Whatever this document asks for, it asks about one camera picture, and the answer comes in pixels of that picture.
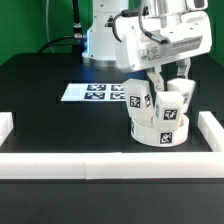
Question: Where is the black cable on base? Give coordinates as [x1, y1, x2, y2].
[37, 0, 88, 54]

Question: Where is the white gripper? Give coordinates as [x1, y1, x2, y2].
[115, 11, 212, 92]

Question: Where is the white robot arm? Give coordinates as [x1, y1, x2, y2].
[82, 0, 212, 91]

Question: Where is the white marker sheet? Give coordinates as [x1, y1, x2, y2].
[61, 83, 125, 102]

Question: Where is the thin white cable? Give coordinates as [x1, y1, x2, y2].
[45, 0, 55, 54]

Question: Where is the white left fence bar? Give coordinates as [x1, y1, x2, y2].
[0, 112, 14, 147]

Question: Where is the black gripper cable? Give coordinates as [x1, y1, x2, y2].
[111, 6, 170, 46]

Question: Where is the white right fence bar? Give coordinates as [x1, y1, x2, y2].
[198, 111, 224, 153]

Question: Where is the white fence bar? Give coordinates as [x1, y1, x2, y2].
[198, 111, 224, 153]
[0, 152, 224, 180]
[0, 112, 14, 147]

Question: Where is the white round stool seat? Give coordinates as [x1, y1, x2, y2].
[131, 115, 189, 147]

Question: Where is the white front fence bar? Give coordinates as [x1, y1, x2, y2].
[0, 152, 224, 180]

